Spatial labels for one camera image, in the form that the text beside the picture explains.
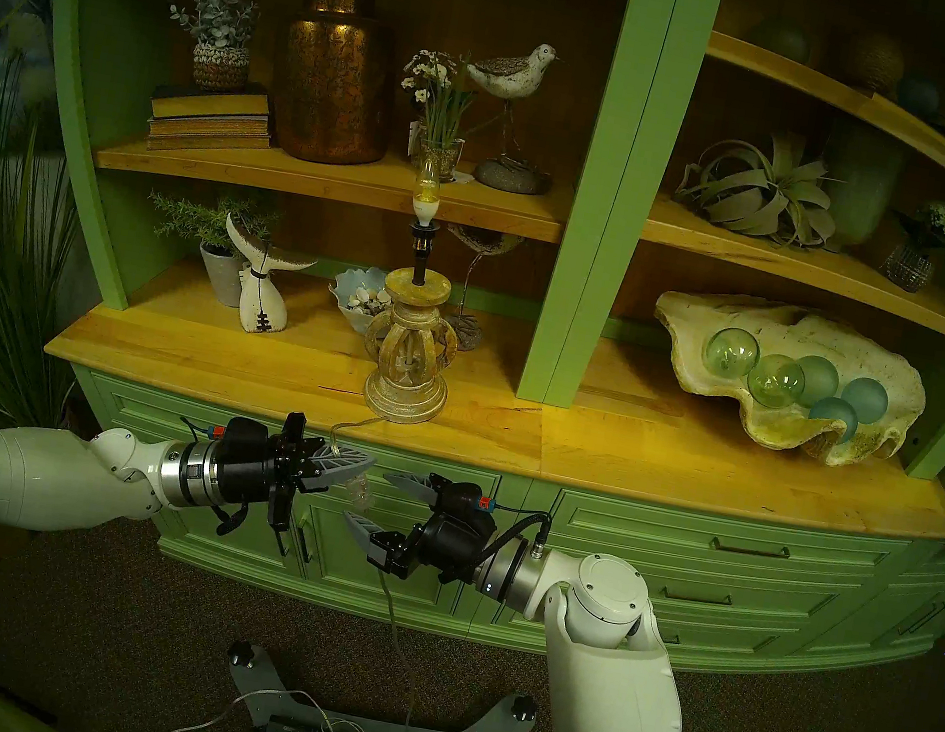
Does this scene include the brown long-legged bird figurine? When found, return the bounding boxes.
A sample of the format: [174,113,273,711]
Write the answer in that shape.
[426,222,524,359]

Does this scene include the small plant in woven pot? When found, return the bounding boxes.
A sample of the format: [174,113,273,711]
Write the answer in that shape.
[157,0,263,99]

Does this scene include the dark green decorative ball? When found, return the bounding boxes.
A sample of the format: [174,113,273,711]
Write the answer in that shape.
[745,14,814,65]

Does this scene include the pale air plant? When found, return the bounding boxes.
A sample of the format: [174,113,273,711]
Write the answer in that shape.
[671,118,852,256]

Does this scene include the giant clam shell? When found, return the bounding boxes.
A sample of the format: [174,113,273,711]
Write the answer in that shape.
[634,281,940,481]

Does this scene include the fern in gray pot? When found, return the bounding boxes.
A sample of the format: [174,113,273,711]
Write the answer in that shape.
[133,183,280,313]

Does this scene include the right gripper gray finger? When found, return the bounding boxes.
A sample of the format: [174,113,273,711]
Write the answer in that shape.
[334,512,417,580]
[379,465,464,519]

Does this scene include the clear lamp cable with switch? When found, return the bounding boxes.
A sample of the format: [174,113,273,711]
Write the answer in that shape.
[283,409,462,729]

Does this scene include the dark metal drawer handle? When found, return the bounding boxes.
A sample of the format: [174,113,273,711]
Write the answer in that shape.
[661,584,734,610]
[709,534,792,563]
[895,594,945,642]

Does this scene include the gray robot base plate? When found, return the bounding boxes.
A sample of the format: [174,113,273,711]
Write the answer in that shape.
[214,639,543,732]

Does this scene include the bowl of seashells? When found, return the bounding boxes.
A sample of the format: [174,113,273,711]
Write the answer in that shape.
[321,260,404,341]

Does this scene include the green ceramic vase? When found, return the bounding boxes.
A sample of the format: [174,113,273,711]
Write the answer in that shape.
[811,115,910,256]

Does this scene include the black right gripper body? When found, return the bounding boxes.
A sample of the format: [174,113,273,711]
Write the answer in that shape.
[399,475,506,592]

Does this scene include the small plant in glass pot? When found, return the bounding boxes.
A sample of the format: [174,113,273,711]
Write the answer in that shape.
[877,193,945,299]

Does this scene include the woven brown decorative ball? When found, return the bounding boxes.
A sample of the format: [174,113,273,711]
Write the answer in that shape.
[838,28,912,98]

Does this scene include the teal frosted glass ball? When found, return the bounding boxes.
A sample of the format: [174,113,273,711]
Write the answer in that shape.
[788,352,844,411]
[836,374,893,429]
[805,393,863,445]

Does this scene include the carved wooden table lamp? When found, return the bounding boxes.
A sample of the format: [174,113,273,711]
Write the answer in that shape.
[352,148,491,431]

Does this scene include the left gripper gray finger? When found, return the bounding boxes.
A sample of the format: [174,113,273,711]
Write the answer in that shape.
[309,442,380,484]
[297,467,360,502]

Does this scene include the green cabinet with wooden shelves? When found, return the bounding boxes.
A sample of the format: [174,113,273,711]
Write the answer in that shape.
[0,0,945,722]

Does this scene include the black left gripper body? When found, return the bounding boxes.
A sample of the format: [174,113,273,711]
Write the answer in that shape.
[209,401,340,536]

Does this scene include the stack of old books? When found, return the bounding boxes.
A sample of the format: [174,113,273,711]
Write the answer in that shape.
[142,70,284,171]

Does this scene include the white flowers in glass vase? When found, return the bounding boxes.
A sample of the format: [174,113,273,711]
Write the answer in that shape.
[386,46,486,185]

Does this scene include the white whale tail figurine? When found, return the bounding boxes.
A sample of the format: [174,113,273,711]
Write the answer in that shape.
[208,212,323,342]

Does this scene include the shorebird figurine on stone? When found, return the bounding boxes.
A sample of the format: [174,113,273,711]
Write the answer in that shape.
[447,32,574,200]

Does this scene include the copper metal vase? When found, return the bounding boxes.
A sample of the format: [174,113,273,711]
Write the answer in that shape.
[258,0,413,174]

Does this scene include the dark blue decorative ball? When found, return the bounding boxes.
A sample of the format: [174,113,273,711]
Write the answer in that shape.
[892,73,945,125]

